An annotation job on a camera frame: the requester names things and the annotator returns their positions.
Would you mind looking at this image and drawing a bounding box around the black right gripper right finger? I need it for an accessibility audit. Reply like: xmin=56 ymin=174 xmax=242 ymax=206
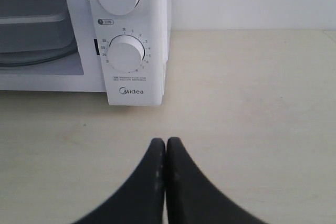
xmin=166 ymin=137 xmax=264 ymax=223

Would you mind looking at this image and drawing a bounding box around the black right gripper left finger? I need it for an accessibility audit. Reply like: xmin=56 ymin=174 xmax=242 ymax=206
xmin=75 ymin=138 xmax=165 ymax=224

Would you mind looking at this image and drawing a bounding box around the white plastic lidded container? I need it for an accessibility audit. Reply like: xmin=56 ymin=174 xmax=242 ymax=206
xmin=1 ymin=0 xmax=75 ymax=53

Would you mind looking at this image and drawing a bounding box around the white Midea microwave oven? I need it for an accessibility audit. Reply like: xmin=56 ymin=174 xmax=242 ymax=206
xmin=1 ymin=0 xmax=172 ymax=106

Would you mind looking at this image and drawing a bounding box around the lower white timer knob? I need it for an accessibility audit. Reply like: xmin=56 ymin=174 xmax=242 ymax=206
xmin=107 ymin=35 xmax=145 ymax=72

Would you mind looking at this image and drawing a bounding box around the glass turntable plate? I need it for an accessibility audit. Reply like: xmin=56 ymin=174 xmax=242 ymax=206
xmin=1 ymin=40 xmax=78 ymax=68

